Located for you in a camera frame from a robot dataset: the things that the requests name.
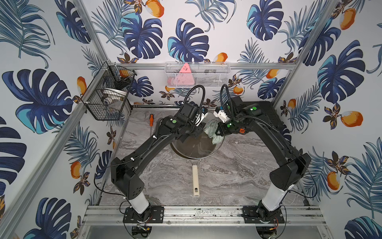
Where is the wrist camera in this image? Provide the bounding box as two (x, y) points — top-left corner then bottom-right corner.
(195, 107), (208, 123)
(213, 107), (231, 123)

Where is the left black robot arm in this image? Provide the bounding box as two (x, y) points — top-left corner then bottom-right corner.
(110, 85), (208, 215)

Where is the green checkered cloth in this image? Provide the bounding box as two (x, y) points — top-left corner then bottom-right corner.
(204, 119), (224, 145)

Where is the clear wall shelf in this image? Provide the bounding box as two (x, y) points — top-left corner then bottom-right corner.
(165, 62), (231, 88)

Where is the orange handled screwdriver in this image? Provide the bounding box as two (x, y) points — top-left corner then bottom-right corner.
(149, 114), (154, 134)

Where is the pink triangle item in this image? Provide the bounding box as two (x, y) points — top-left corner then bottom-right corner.
(175, 63), (195, 87)

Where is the black tool case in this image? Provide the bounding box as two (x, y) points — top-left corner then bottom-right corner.
(238, 101), (284, 132)

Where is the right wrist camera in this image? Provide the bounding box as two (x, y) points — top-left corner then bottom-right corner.
(213, 107), (231, 123)

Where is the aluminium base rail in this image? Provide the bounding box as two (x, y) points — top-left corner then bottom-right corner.
(82, 206), (327, 227)

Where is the black wire basket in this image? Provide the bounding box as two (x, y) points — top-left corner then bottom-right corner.
(81, 62), (137, 121)

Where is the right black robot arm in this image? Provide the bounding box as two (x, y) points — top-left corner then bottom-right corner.
(214, 96), (311, 218)

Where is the glass pot lid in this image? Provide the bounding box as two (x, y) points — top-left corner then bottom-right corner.
(170, 112), (224, 160)

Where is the frying pan cream handle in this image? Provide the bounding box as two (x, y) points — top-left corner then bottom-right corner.
(171, 131), (224, 198)

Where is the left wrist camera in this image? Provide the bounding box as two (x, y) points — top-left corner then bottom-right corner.
(195, 107), (208, 123)

